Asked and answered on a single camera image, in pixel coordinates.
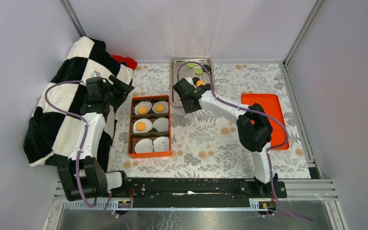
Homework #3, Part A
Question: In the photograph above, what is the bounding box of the stainless steel tray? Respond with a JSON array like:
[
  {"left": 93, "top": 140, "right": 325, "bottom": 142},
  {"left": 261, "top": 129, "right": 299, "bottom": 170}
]
[{"left": 170, "top": 58, "right": 216, "bottom": 106}]

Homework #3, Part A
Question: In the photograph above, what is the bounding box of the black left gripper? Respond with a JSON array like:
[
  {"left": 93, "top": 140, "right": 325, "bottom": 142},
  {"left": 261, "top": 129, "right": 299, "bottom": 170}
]
[{"left": 103, "top": 75, "right": 135, "bottom": 109}]

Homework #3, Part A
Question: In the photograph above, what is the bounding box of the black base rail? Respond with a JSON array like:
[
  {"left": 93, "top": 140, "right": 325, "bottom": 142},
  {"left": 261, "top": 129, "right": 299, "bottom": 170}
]
[{"left": 112, "top": 177, "right": 287, "bottom": 208}]

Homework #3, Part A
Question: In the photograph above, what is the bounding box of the black white checkered blanket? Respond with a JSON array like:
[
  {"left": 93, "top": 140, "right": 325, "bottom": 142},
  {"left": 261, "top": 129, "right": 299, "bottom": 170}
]
[{"left": 23, "top": 36, "right": 133, "bottom": 167}]

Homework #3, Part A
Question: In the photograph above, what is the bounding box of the black cookie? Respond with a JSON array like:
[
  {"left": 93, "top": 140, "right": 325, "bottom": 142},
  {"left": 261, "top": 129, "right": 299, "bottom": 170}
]
[{"left": 203, "top": 64, "right": 211, "bottom": 72}]

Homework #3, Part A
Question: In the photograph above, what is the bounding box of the white paper cookie liner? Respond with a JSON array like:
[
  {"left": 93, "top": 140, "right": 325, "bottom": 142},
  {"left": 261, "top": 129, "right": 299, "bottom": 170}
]
[
  {"left": 133, "top": 118, "right": 153, "bottom": 133},
  {"left": 152, "top": 101, "right": 169, "bottom": 114},
  {"left": 153, "top": 137, "right": 170, "bottom": 152},
  {"left": 134, "top": 138, "right": 154, "bottom": 153},
  {"left": 134, "top": 101, "right": 152, "bottom": 115},
  {"left": 153, "top": 117, "right": 170, "bottom": 132}
]

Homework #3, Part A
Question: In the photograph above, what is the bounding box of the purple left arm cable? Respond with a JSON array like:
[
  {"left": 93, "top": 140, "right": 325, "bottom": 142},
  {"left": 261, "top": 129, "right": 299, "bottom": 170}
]
[{"left": 44, "top": 80, "right": 131, "bottom": 230}]

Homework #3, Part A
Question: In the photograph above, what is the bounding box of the orange cookie box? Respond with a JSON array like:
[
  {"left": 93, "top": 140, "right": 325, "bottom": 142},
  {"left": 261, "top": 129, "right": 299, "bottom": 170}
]
[{"left": 127, "top": 95, "right": 172, "bottom": 159}]

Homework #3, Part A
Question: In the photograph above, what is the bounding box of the yellow cookie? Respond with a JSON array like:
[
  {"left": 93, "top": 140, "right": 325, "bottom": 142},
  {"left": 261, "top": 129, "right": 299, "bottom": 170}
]
[
  {"left": 155, "top": 103, "right": 165, "bottom": 113},
  {"left": 135, "top": 122, "right": 146, "bottom": 131},
  {"left": 138, "top": 106, "right": 148, "bottom": 115},
  {"left": 196, "top": 80, "right": 205, "bottom": 87}
]

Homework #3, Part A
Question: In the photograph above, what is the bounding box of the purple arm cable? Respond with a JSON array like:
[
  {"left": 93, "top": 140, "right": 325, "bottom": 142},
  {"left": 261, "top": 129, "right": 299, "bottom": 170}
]
[
  {"left": 176, "top": 61, "right": 315, "bottom": 224},
  {"left": 44, "top": 80, "right": 131, "bottom": 230}
]

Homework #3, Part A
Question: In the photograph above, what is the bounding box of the red cloth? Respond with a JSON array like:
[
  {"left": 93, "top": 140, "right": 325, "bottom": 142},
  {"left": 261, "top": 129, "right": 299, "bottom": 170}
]
[{"left": 111, "top": 55, "right": 138, "bottom": 70}]

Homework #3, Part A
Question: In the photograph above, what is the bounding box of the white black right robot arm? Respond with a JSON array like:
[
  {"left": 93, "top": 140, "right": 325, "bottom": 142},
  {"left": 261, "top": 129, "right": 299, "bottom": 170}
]
[{"left": 173, "top": 79, "right": 275, "bottom": 197}]

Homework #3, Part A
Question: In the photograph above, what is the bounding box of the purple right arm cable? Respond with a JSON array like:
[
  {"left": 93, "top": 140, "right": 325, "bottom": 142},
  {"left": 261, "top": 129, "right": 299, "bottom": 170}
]
[{"left": 176, "top": 61, "right": 315, "bottom": 224}]

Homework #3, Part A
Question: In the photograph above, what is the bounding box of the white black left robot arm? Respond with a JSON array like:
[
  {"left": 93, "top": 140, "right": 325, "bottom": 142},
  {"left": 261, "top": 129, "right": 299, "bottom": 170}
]
[{"left": 57, "top": 76, "right": 133, "bottom": 203}]

